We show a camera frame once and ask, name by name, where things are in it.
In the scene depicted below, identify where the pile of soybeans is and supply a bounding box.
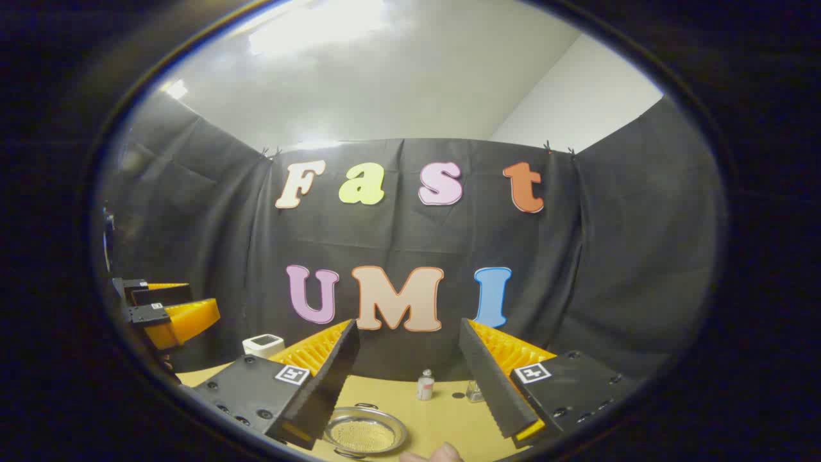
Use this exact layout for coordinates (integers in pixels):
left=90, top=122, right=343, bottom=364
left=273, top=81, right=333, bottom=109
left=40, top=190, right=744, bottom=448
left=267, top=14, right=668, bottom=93
left=343, top=418, right=397, bottom=453

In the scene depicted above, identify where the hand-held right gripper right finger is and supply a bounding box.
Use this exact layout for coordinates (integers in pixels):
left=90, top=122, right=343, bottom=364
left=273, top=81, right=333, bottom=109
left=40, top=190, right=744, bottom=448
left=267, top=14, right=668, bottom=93
left=459, top=318, right=637, bottom=450

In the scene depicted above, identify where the white toaster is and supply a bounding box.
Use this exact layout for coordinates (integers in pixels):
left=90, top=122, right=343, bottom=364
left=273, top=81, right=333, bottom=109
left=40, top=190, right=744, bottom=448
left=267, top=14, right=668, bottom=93
left=242, top=334, right=285, bottom=359

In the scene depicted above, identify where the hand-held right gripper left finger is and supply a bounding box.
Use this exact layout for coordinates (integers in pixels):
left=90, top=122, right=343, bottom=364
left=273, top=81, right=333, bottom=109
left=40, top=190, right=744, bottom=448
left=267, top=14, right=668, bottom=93
left=191, top=318, right=361, bottom=451

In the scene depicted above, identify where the steel pot with black handles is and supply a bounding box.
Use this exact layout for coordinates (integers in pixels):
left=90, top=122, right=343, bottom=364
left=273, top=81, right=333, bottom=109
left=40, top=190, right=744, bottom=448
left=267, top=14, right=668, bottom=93
left=323, top=402, right=409, bottom=460

